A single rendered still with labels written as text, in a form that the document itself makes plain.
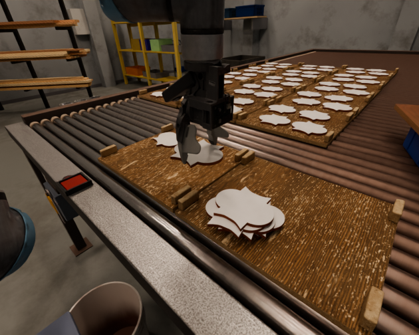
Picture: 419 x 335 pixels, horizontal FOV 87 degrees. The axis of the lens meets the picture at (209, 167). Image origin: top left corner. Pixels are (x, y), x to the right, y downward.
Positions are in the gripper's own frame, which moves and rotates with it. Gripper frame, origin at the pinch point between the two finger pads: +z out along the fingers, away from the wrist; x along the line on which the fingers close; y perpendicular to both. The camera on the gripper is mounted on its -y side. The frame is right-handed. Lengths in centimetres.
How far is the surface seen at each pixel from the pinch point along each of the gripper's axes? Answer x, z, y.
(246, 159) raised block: 19.0, 10.3, 2.3
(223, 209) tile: -5.8, 6.7, 12.6
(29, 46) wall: 126, 28, -654
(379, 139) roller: 70, 13, 31
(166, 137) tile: 15.6, 13.2, -33.0
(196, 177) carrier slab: 4.2, 12.7, -5.2
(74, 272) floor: -30, 110, -87
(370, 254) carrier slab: 6.2, 10.6, 38.6
